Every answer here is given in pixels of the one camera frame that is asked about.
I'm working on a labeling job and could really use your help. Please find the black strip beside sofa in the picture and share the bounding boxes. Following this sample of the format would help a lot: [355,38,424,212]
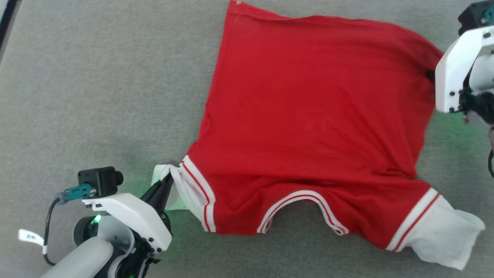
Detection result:
[0,0,20,58]

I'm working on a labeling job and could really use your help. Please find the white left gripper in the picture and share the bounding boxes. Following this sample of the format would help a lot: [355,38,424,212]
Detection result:
[82,174,174,252]

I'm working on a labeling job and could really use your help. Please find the white cable label tag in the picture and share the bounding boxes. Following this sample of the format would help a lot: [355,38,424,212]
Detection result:
[18,229,45,246]

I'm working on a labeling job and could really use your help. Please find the black cable with teal connector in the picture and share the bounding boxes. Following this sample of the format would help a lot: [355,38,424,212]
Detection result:
[44,184,92,267]

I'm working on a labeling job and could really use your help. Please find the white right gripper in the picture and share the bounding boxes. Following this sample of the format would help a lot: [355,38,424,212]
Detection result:
[426,25,494,114]

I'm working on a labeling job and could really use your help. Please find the red and white t-shirt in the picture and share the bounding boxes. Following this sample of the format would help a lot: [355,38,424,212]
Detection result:
[151,0,486,271]

